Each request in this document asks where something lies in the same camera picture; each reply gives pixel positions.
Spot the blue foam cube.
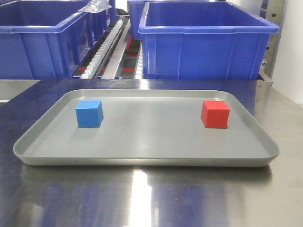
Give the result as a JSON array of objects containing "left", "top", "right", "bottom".
[{"left": 75, "top": 100, "right": 104, "bottom": 128}]

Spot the red foam cube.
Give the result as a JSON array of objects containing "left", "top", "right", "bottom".
[{"left": 201, "top": 100, "right": 230, "bottom": 129}]

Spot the steel shelf upright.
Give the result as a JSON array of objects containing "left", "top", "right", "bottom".
[{"left": 259, "top": 0, "right": 288, "bottom": 85}]

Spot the grey metal tray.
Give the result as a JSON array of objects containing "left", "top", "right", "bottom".
[{"left": 13, "top": 89, "right": 279, "bottom": 167}]

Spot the white roller track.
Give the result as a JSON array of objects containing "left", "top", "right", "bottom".
[{"left": 80, "top": 19, "right": 124, "bottom": 79}]

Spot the blue bin front right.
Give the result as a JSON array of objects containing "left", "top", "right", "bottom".
[{"left": 138, "top": 1, "right": 279, "bottom": 80}]

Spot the blue bin rear left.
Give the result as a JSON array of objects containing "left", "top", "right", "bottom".
[{"left": 92, "top": 0, "right": 117, "bottom": 44}]

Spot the clear plastic bag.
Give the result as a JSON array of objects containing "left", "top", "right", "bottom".
[{"left": 79, "top": 0, "right": 111, "bottom": 13}]

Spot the blue bin front left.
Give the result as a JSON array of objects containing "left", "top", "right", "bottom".
[{"left": 0, "top": 0, "right": 94, "bottom": 79}]

